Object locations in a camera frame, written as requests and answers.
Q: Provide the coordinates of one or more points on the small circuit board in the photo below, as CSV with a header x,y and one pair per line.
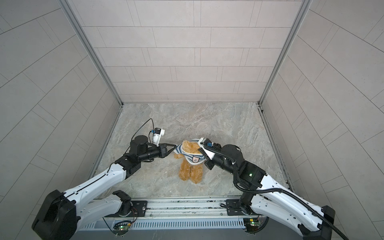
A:
x,y
123,226
252,225

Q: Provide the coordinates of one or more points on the brown teddy bear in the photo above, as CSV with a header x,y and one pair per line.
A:
x,y
194,173

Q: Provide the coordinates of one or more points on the right small circuit board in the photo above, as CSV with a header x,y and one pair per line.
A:
x,y
252,225

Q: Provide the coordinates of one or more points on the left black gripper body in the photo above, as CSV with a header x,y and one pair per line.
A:
x,y
151,153

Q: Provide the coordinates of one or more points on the white ventilation grille strip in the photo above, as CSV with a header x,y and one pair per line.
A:
x,y
181,224

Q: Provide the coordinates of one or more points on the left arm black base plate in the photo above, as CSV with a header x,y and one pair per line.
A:
x,y
136,209

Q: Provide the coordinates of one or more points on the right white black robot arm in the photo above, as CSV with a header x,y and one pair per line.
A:
x,y
262,195

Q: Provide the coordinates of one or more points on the left aluminium corner post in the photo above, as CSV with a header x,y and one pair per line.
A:
x,y
70,15

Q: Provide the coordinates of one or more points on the right aluminium corner post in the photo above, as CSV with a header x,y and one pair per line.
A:
x,y
288,42

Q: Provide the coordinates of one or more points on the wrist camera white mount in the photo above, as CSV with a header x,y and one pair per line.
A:
x,y
157,134
205,148

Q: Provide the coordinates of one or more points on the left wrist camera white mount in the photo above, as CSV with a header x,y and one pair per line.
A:
x,y
157,134

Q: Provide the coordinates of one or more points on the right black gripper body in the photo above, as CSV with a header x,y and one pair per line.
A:
x,y
220,162

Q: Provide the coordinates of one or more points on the left small circuit board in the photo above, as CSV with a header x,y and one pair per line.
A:
x,y
123,226

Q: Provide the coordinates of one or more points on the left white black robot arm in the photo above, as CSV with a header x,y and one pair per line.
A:
x,y
63,213

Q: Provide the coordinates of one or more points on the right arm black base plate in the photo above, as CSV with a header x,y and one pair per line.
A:
x,y
233,208

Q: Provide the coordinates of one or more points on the blue white striped knit sweater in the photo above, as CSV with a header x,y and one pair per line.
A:
x,y
190,150

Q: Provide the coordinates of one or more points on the aluminium corner post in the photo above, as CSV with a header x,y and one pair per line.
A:
x,y
288,42
70,15

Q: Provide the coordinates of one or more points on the aluminium mounting rail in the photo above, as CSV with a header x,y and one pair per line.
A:
x,y
188,208

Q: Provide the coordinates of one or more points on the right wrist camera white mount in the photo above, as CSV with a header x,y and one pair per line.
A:
x,y
205,148

